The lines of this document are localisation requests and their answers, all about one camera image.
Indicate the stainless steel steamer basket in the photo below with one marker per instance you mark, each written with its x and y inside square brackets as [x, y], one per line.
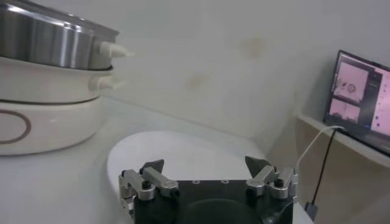
[45, 42]

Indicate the black laptop computer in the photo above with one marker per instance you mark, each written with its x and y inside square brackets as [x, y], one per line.
[359, 97]

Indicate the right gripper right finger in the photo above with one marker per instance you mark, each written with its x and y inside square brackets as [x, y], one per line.
[263, 178]

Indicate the white side table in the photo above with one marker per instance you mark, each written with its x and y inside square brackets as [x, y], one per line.
[350, 182]

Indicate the round white plate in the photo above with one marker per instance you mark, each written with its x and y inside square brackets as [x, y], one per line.
[189, 152]

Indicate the cream electric cooking pot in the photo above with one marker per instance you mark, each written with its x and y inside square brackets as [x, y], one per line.
[61, 121]

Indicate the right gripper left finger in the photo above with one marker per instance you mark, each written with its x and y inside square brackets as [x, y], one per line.
[158, 179]

